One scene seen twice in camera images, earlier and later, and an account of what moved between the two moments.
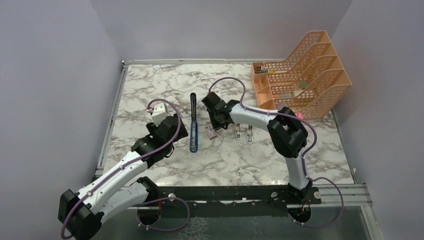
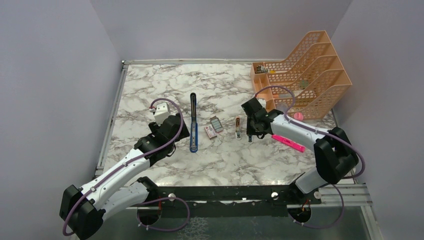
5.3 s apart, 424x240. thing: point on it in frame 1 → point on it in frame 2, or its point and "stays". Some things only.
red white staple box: (210, 131) stays
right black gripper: (214, 124) → (250, 131)
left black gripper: (153, 128) stays
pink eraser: (238, 133) stays
